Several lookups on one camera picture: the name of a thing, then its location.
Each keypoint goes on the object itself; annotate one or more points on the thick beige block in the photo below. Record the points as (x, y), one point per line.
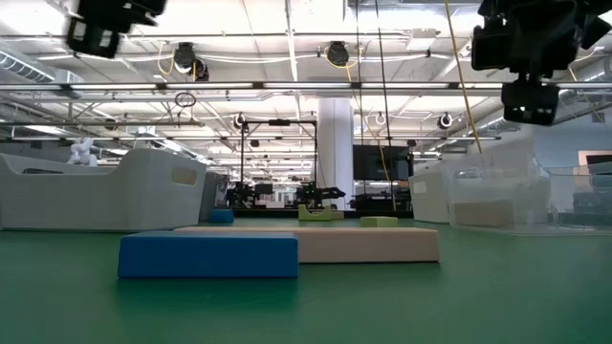
(483, 213)

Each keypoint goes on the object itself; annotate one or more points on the small blue block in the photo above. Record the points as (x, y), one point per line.
(221, 216)

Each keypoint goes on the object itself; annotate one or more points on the large blue rectangular block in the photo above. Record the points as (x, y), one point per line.
(205, 255)

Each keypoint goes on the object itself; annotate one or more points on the long beige plank block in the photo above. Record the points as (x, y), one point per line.
(368, 244)

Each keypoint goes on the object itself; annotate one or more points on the yellow-green arch block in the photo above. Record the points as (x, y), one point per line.
(308, 215)

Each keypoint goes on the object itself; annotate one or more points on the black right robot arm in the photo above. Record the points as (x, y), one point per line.
(597, 24)

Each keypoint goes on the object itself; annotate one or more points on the black background robot arm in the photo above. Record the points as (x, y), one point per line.
(241, 196)
(330, 192)

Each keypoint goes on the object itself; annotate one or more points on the grey horizontal pipe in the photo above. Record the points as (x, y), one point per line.
(95, 123)

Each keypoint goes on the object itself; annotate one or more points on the pink-framed dark panel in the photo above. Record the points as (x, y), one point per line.
(581, 160)

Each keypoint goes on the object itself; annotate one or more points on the white plastic bin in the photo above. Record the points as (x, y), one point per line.
(119, 196)

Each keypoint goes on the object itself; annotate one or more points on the clear plastic bin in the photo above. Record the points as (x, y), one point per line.
(526, 230)
(430, 200)

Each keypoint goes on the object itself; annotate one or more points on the clear plastic bin right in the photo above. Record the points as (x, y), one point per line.
(430, 200)

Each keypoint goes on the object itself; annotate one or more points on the black monitor screen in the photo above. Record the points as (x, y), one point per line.
(378, 162)

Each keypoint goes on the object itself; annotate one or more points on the grey plastic container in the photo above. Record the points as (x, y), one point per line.
(212, 196)

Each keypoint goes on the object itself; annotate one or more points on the white round column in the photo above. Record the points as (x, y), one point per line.
(334, 143)

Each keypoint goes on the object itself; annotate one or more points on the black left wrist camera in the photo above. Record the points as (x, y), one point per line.
(93, 39)

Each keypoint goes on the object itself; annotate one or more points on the silver ventilation duct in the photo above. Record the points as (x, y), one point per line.
(588, 81)
(28, 67)

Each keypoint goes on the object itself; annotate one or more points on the black background rig frame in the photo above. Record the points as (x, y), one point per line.
(242, 157)

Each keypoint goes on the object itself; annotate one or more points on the overhead light rail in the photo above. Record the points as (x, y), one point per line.
(306, 86)

